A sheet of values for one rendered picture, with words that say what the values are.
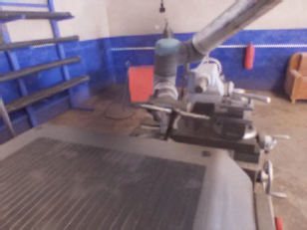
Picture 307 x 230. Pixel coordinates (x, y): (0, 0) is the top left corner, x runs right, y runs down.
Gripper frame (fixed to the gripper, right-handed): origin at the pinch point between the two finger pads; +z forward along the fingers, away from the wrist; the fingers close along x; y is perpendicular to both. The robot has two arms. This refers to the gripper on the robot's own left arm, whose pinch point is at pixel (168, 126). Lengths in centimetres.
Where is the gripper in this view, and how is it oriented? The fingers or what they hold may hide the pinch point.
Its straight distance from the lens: 59.5
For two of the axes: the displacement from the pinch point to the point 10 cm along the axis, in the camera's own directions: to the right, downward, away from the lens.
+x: 9.7, 2.0, 1.5
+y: 2.5, -8.1, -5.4
